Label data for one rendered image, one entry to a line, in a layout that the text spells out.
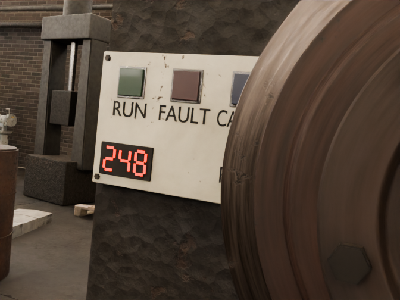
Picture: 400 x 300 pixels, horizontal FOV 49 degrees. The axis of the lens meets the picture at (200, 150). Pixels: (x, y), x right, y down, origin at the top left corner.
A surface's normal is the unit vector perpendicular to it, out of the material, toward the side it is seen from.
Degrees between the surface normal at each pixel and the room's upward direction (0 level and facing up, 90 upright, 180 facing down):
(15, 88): 90
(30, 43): 90
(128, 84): 90
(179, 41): 90
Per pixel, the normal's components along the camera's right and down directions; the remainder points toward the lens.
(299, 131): -0.95, -0.29
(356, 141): -0.39, 0.01
